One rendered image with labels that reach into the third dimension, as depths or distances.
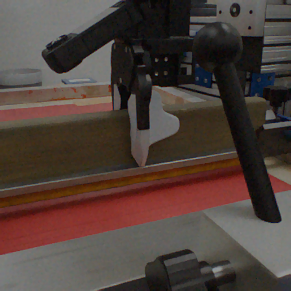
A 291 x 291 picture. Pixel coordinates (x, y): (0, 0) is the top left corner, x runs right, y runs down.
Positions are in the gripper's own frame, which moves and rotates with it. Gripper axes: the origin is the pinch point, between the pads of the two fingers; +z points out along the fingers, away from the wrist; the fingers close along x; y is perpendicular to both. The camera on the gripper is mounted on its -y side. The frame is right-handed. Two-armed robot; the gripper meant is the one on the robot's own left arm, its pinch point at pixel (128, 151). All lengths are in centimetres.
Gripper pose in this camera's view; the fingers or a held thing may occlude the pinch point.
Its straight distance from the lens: 46.8
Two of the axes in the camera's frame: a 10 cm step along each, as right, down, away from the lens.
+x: -3.9, -3.0, 8.7
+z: 0.0, 9.4, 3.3
